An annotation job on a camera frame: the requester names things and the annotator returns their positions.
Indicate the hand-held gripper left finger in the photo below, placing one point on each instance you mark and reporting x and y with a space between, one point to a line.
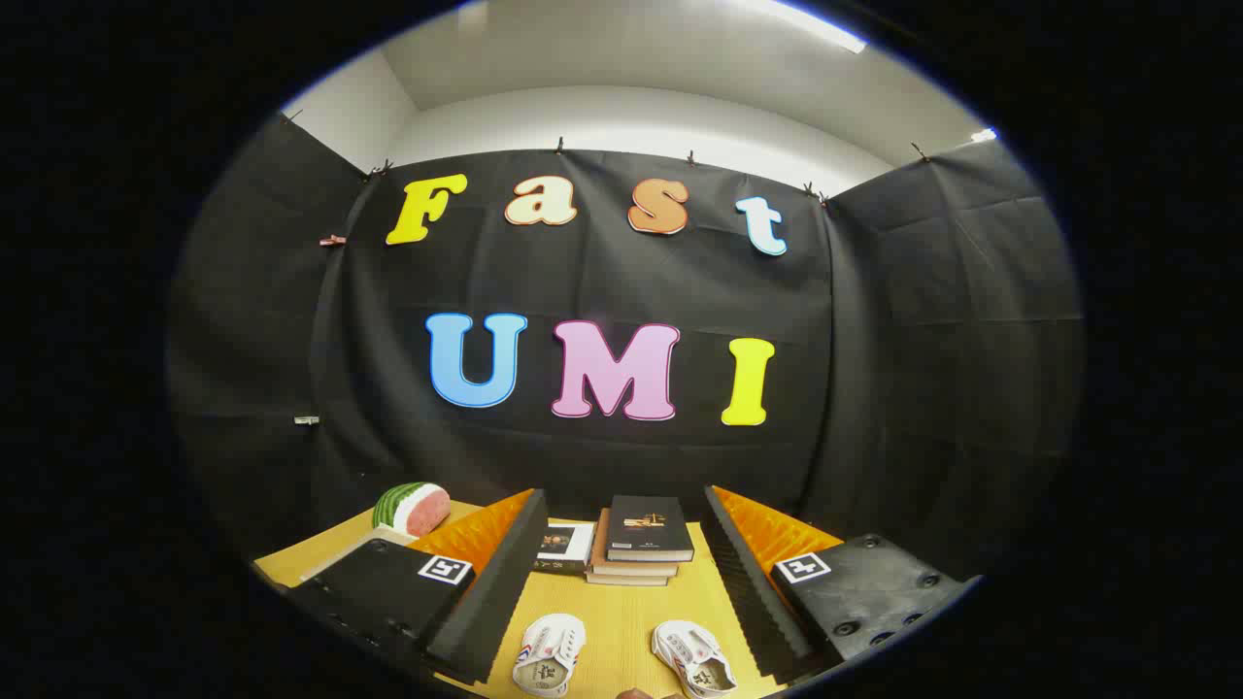
490 602

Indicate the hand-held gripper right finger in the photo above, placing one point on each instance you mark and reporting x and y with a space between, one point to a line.
753 592

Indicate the white canvas shoe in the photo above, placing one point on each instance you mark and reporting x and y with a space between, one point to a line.
691 655
551 650

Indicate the white portrait cover book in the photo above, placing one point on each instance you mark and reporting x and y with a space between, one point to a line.
563 546

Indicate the watermelon slice plush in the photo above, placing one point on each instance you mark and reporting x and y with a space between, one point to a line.
413 510

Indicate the brown cover book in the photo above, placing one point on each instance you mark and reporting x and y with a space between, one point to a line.
631 568

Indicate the thin brown edged book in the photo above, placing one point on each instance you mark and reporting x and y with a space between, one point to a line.
626 581

